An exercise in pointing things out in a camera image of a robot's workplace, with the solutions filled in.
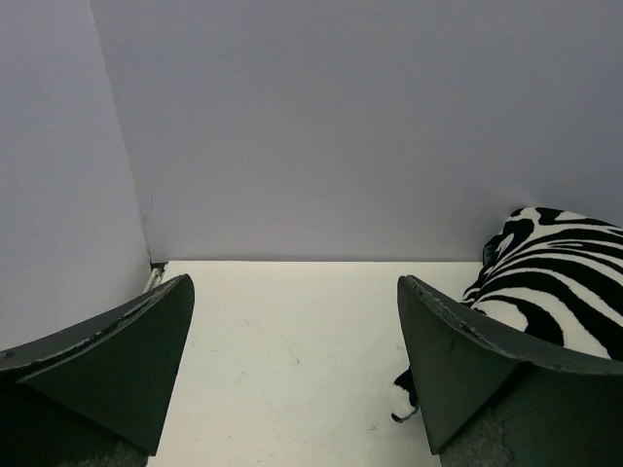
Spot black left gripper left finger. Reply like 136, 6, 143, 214
1, 274, 195, 456

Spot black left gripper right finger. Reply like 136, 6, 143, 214
397, 275, 622, 455

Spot zebra and green pillowcase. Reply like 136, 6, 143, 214
389, 206, 623, 423

